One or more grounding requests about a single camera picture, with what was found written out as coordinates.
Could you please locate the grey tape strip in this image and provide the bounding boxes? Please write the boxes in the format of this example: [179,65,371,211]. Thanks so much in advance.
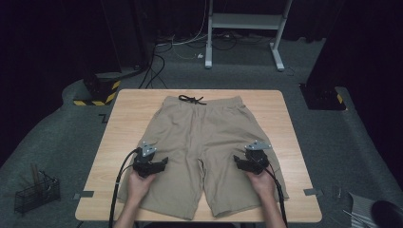
[303,188,324,197]
[73,190,95,200]

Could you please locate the black round object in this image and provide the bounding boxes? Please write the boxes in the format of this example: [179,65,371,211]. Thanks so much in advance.
[370,199,403,228]

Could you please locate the white metal stand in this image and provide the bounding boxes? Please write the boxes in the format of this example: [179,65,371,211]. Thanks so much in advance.
[203,0,294,72]

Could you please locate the black cable bundle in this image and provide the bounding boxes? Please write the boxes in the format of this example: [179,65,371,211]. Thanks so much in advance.
[211,30,274,51]

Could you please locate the white floor cable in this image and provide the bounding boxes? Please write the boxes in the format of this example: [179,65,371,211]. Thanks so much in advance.
[155,0,211,48]

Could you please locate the black floor cables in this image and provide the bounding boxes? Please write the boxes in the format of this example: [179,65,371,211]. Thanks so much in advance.
[138,44,169,90]

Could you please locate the grey striped cloth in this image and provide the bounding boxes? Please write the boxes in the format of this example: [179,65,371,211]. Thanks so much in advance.
[347,192,381,228]

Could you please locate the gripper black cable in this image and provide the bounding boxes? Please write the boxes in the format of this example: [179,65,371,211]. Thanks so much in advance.
[108,146,141,228]
[264,164,289,228]

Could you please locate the person's left hand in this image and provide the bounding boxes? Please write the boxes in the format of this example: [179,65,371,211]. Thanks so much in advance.
[126,173,157,202]

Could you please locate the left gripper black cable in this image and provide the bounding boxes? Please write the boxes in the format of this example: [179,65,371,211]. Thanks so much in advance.
[108,146,141,228]

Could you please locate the black wire basket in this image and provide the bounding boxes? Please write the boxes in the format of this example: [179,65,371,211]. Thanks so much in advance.
[13,170,61,215]

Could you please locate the khaki shorts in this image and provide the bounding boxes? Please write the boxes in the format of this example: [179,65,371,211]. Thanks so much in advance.
[117,94,290,221]

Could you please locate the person's right hand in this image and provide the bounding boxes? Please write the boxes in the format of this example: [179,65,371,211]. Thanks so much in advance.
[246,169,276,199]

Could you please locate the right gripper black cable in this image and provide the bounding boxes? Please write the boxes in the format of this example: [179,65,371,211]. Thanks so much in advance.
[264,164,289,228]

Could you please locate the wooden stick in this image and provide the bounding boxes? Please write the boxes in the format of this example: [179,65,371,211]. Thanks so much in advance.
[29,162,42,193]

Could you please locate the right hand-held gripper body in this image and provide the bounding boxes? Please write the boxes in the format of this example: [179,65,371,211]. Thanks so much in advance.
[244,141,273,175]

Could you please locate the black base with hazard stripes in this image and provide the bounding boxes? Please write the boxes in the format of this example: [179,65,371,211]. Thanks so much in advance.
[73,74,122,107]

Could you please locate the black base with yellow mark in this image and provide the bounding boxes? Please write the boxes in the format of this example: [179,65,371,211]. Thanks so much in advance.
[298,83,347,111]

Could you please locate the black curtain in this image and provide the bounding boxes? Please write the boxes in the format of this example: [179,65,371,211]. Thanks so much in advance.
[0,0,153,160]
[305,0,403,188]

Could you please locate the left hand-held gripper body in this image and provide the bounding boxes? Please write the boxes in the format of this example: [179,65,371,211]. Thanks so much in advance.
[132,141,163,179]

